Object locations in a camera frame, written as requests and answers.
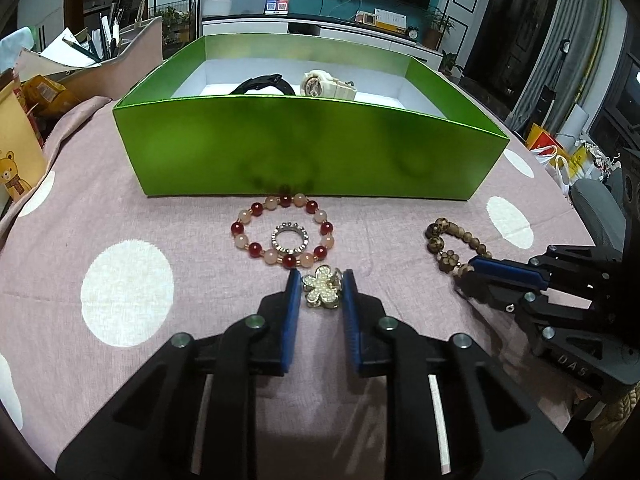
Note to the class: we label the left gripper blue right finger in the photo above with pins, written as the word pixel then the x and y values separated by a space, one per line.
pixel 351 319

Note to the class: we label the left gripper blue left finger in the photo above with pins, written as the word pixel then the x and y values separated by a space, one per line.
pixel 288 331

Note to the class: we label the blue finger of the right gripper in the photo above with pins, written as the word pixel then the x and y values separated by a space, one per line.
pixel 512 271
pixel 497 293

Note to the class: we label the pearl flower brooch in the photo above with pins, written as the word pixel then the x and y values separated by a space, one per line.
pixel 323 288

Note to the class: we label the cream white wrist watch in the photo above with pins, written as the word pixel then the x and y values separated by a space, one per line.
pixel 321 84

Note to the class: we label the white plastic bag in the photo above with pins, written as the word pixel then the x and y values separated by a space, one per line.
pixel 556 165

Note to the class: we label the yellow red shopping bag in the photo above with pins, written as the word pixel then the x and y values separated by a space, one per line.
pixel 540 142

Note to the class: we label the green cardboard box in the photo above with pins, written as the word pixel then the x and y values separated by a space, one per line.
pixel 409 133

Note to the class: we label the black wrist watch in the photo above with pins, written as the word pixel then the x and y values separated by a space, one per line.
pixel 273 81

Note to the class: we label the white tv cabinet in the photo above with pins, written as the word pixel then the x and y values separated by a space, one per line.
pixel 351 32

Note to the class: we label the potted plant by cabinet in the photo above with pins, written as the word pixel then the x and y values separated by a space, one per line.
pixel 437 25

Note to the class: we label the pink desk organizer box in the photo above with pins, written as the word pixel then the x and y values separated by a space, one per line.
pixel 142 53

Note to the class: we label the yellow bear bottle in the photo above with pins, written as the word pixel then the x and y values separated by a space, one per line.
pixel 22 164

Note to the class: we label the orange snack packet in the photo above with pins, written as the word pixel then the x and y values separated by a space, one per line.
pixel 48 99

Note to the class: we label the white paper sheet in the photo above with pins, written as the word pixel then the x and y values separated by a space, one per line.
pixel 62 55

